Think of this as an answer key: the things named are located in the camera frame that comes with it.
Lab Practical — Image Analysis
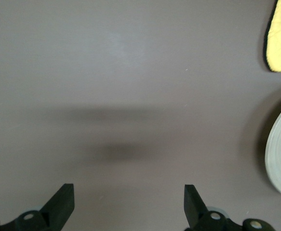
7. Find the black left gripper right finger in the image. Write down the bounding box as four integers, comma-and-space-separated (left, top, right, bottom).
184, 184, 242, 231

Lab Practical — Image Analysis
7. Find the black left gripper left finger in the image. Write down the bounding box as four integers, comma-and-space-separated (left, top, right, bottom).
12, 183, 75, 231

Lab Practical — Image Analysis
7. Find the brown table cover sheet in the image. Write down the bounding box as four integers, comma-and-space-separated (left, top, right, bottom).
0, 0, 281, 231

